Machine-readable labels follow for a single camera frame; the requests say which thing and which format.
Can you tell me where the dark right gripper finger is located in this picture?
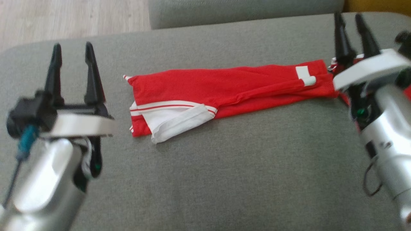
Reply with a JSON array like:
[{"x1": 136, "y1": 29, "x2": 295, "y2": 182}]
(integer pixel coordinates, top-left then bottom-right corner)
[
  {"x1": 334, "y1": 11, "x2": 357, "y2": 68},
  {"x1": 355, "y1": 13, "x2": 381, "y2": 58}
]

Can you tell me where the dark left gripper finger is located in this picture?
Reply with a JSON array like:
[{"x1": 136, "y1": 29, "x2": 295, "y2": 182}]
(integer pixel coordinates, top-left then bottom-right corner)
[
  {"x1": 44, "y1": 43, "x2": 65, "y2": 107},
  {"x1": 84, "y1": 42, "x2": 106, "y2": 105}
]

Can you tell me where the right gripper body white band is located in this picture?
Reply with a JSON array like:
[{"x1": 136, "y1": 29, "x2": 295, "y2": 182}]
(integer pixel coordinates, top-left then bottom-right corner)
[{"x1": 333, "y1": 49, "x2": 411, "y2": 129}]

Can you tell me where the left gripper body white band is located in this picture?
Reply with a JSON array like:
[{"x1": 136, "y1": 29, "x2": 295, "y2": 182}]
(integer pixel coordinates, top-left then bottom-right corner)
[{"x1": 40, "y1": 103, "x2": 118, "y2": 179}]

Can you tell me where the red white-sleeved Bulls jersey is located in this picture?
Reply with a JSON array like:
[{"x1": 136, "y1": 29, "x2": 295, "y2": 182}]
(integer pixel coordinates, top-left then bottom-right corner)
[{"x1": 123, "y1": 59, "x2": 339, "y2": 144}]

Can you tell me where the yellow sofa back cushion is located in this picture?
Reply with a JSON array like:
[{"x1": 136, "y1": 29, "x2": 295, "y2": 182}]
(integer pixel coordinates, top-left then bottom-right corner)
[{"x1": 344, "y1": 0, "x2": 411, "y2": 16}]

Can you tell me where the large grey sofa seat cushion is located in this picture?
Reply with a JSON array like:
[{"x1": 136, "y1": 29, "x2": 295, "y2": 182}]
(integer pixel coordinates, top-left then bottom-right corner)
[{"x1": 0, "y1": 12, "x2": 411, "y2": 231}]

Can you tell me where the black cable with blue plug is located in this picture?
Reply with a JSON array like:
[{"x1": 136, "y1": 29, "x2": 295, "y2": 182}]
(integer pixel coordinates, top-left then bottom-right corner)
[{"x1": 2, "y1": 125, "x2": 40, "y2": 209}]

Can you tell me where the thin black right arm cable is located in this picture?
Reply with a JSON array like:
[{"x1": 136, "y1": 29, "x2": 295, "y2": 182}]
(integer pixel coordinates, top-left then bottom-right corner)
[{"x1": 363, "y1": 157, "x2": 385, "y2": 197}]

